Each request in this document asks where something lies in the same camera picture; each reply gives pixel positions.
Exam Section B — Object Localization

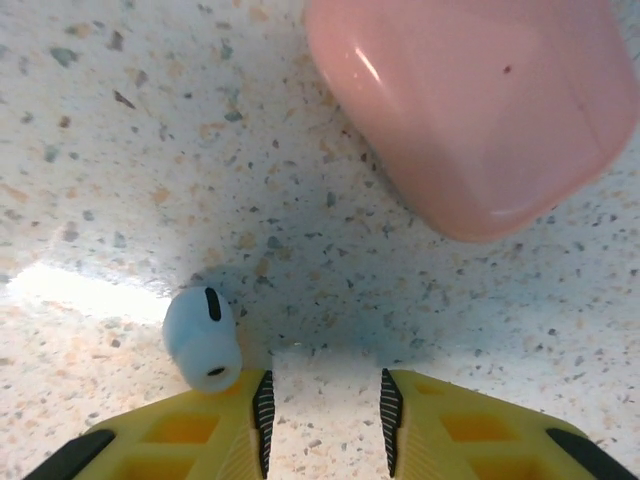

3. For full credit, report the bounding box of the pink earbud charging case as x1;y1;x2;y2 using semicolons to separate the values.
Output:
303;0;640;245

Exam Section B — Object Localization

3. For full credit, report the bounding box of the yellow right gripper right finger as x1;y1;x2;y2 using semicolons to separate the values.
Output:
378;368;640;480

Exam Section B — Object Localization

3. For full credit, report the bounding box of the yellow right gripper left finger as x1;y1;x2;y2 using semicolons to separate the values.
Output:
22;368;277;480

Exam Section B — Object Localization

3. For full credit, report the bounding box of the white earbud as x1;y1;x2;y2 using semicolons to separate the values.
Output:
162;285;243;395

